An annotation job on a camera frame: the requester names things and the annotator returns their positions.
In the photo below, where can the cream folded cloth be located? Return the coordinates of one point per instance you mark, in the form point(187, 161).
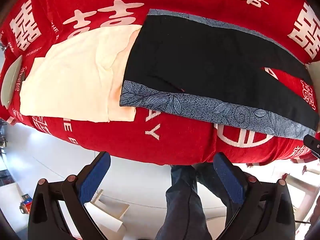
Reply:
point(75, 80)

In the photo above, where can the pale wooden furniture frame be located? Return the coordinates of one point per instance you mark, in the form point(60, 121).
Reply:
point(303, 187)

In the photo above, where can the small colourful toy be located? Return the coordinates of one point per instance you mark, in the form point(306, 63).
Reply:
point(25, 202)

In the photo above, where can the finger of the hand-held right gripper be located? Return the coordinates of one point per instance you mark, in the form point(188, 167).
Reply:
point(313, 144)

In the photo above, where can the beige pillow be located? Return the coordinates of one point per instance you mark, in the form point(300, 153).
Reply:
point(314, 70)

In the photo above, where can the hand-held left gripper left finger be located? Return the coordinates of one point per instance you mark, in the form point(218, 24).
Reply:
point(95, 177)

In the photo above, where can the black pants with grey floral trim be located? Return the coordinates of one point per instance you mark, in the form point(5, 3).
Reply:
point(200, 62)

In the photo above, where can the white wooden box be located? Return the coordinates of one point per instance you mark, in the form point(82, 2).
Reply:
point(110, 212)

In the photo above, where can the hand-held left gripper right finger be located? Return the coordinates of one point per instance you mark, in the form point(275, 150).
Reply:
point(230, 180)

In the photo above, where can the person's legs in jeans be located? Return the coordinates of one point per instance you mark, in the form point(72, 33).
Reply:
point(180, 200)

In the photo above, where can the red printed blanket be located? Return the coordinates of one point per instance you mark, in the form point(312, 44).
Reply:
point(175, 140)

